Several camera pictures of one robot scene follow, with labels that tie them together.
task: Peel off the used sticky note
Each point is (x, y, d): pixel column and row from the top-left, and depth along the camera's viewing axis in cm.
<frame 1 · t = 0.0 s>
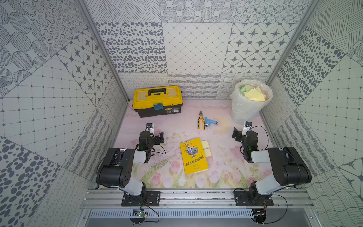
left hand: (154, 130, 94), fingers open
right hand: (242, 130, 95), fingers open
yellow children's book: (193, 158, 87), point 3 cm above the table
upper yellow sticky note: (205, 144, 93), point 4 cm above the table
lower yellow sticky note: (208, 152, 92), point 2 cm above the table
yellow black toolbox: (157, 101, 101), point 17 cm above the table
white trash bin with bag: (247, 99, 86), point 29 cm above the table
yellow handled pliers: (199, 120, 109), on the table
discarded sticky notes pile: (253, 93, 89), point 29 cm above the table

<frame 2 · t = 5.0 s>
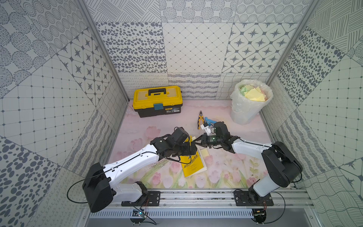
left hand: (191, 146, 77), fingers open
right hand: (193, 143, 83), fingers closed
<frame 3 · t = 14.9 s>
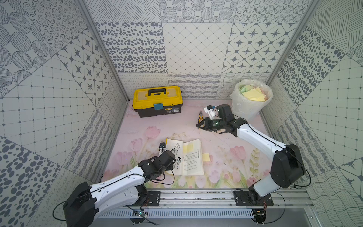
left hand: (170, 157, 82), fingers closed
right hand: (197, 127, 81), fingers closed
yellow children's book: (188, 155, 88), point 3 cm above the table
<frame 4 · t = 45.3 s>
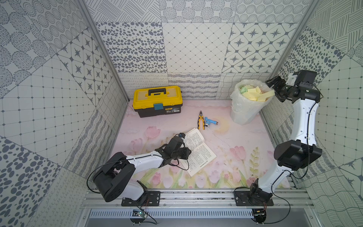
left hand: (191, 148, 86), fingers closed
right hand: (269, 87, 78), fingers open
upper yellow sticky note: (261, 97, 84), point 31 cm above the table
